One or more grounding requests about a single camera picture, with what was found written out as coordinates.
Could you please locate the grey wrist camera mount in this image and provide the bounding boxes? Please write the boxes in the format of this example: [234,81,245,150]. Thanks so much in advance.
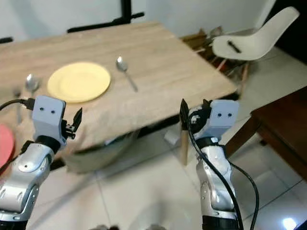
[208,99,240,140]
[32,95,67,145]

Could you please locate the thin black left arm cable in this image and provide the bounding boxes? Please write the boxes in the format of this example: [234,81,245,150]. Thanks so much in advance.
[0,141,25,174]

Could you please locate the long silver metal spoon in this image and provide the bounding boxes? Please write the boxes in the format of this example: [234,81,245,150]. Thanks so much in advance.
[116,56,139,92]

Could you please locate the light wooden table leg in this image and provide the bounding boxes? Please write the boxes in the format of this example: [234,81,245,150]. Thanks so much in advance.
[179,128,189,166]

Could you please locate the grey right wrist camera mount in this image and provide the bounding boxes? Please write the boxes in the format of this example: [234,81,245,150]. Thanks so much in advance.
[208,99,240,140]

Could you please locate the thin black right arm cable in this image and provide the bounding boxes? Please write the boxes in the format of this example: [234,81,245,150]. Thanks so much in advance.
[229,162,260,230]

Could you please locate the small white box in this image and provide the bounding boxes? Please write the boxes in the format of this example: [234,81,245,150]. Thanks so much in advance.
[164,125,183,147]

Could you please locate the short silver metal spoon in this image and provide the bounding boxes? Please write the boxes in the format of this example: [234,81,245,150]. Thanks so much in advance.
[25,74,40,103]

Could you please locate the yellow round plate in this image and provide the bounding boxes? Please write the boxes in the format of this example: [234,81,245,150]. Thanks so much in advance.
[47,62,111,104]

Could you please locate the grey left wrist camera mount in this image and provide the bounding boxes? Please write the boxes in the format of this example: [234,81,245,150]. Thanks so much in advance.
[32,95,67,145]

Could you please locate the brown wooden rack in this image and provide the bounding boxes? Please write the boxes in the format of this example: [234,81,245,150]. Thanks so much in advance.
[180,28,225,65]

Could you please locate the white plastic chair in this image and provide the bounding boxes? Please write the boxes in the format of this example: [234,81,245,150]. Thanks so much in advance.
[213,6,301,94]

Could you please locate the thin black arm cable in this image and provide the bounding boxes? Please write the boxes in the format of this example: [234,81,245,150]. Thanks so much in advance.
[229,162,260,230]
[0,141,25,174]

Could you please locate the black metal stand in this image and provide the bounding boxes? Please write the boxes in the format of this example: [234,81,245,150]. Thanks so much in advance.
[67,0,145,34]

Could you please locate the dark brown wooden furniture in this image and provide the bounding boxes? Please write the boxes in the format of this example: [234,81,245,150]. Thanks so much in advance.
[224,85,307,169]

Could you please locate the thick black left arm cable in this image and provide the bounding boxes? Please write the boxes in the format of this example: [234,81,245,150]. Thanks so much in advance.
[0,98,35,110]

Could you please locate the red round plate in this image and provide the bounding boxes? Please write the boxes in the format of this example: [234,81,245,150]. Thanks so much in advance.
[0,125,15,169]

